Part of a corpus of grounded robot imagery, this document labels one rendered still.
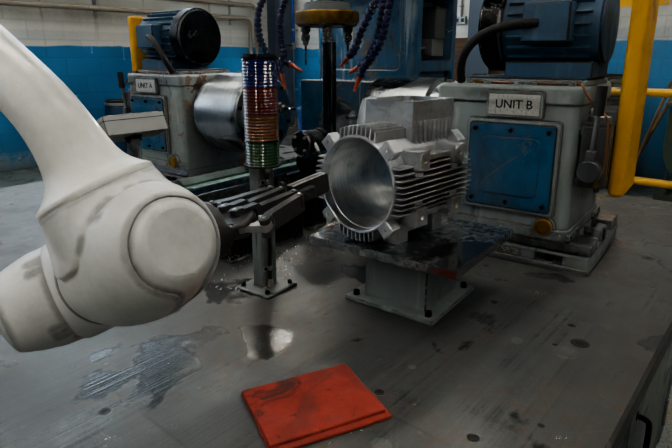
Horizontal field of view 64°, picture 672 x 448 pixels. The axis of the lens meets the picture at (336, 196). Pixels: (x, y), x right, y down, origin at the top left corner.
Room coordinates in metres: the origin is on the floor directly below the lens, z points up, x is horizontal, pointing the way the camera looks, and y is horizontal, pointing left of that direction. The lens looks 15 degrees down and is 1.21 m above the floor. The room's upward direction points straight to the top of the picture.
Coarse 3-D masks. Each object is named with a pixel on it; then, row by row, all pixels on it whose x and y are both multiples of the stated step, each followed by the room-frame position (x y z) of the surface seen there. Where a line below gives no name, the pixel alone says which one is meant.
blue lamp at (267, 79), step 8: (248, 64) 0.90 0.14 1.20; (256, 64) 0.89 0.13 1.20; (264, 64) 0.90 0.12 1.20; (272, 64) 0.91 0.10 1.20; (248, 72) 0.90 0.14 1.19; (256, 72) 0.89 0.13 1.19; (264, 72) 0.90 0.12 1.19; (272, 72) 0.90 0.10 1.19; (248, 80) 0.90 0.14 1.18; (256, 80) 0.89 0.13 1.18; (264, 80) 0.89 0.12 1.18; (272, 80) 0.90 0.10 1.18
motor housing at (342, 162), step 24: (336, 144) 0.87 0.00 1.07; (360, 144) 0.93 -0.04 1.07; (408, 144) 0.85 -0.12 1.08; (432, 144) 0.89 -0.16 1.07; (336, 168) 0.91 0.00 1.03; (360, 168) 0.96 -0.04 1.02; (384, 168) 1.01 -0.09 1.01; (408, 168) 0.79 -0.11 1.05; (432, 168) 0.83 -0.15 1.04; (456, 168) 0.88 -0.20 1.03; (336, 192) 0.90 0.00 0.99; (360, 192) 0.94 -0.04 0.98; (384, 192) 0.98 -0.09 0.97; (408, 192) 0.78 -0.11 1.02; (432, 192) 0.85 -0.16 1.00; (456, 192) 0.89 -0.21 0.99; (336, 216) 0.87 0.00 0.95; (360, 216) 0.89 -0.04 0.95; (384, 216) 0.91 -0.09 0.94; (360, 240) 0.83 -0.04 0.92
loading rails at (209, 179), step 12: (240, 168) 1.38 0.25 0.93; (276, 168) 1.44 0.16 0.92; (288, 168) 1.47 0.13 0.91; (180, 180) 1.23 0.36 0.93; (192, 180) 1.25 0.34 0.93; (204, 180) 1.27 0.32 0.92; (216, 180) 1.29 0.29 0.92; (228, 180) 1.29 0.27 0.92; (240, 180) 1.32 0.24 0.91; (276, 180) 1.27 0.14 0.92; (288, 180) 1.31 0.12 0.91; (192, 192) 1.20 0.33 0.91; (204, 192) 1.23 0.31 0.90; (216, 192) 1.12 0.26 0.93; (228, 192) 1.15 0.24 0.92; (240, 192) 1.18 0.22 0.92; (324, 204) 1.44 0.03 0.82
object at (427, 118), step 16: (400, 96) 0.99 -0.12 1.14; (416, 96) 1.00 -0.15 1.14; (432, 96) 0.97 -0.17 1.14; (368, 112) 0.92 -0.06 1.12; (384, 112) 0.90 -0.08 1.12; (400, 112) 0.88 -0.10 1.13; (416, 112) 0.87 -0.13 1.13; (432, 112) 0.90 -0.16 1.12; (448, 112) 0.94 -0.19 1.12; (416, 128) 0.86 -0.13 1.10; (432, 128) 0.90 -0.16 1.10; (448, 128) 0.94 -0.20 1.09; (416, 144) 0.86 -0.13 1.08
